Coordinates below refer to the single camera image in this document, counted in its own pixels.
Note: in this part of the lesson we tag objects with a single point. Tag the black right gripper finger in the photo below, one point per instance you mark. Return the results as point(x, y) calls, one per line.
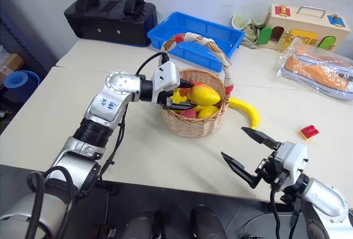
point(239, 168)
point(260, 137)

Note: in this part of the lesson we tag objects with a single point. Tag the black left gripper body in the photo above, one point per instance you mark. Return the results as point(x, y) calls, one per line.
point(166, 100)

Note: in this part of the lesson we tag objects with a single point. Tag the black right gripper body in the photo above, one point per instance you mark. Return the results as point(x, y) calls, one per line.
point(271, 171)

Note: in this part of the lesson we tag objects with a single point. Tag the yellow orange mango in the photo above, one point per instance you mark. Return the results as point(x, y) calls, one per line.
point(204, 95)

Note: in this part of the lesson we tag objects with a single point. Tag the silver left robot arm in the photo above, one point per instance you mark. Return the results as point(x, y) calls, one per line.
point(104, 106)

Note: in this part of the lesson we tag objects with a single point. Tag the red peach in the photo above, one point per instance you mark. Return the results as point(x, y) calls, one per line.
point(189, 113)

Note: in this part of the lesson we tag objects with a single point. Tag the yellow star fruit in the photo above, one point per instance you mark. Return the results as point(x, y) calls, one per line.
point(179, 96)

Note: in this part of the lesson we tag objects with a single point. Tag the red orange fruit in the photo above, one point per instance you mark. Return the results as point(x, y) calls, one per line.
point(200, 85)

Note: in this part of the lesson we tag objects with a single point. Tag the yellow lemon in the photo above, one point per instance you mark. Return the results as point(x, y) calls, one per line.
point(208, 111)

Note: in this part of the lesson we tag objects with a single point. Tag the yellow banana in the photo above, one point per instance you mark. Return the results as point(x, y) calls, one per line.
point(248, 109)

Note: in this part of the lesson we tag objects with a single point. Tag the red yellow toy block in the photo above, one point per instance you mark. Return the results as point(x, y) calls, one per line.
point(309, 132)

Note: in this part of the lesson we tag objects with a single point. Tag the blue plastic bin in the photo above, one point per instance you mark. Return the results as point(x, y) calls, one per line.
point(193, 29)

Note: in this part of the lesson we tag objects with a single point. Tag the green crumpled cloth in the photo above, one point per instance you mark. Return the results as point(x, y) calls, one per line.
point(249, 32)

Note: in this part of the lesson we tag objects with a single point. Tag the bagged orange shoe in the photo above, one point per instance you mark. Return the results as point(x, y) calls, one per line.
point(317, 70)

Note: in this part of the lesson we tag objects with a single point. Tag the black padded bag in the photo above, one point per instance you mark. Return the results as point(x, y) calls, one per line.
point(110, 21)

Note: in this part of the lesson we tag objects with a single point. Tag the wooden lock toy box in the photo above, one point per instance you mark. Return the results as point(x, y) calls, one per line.
point(303, 21)

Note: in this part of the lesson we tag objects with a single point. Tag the blue rolled mat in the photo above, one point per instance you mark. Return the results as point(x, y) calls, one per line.
point(20, 85)

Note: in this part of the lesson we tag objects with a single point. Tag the brown cardboard box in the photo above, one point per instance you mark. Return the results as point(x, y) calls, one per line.
point(11, 65)

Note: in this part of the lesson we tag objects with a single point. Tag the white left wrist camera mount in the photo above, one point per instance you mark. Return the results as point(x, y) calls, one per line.
point(165, 76)

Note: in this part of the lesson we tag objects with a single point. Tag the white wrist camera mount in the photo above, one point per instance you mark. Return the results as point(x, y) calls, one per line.
point(165, 76)
point(293, 156)

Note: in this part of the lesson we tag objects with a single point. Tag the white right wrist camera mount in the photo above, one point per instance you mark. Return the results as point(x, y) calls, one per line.
point(293, 156)

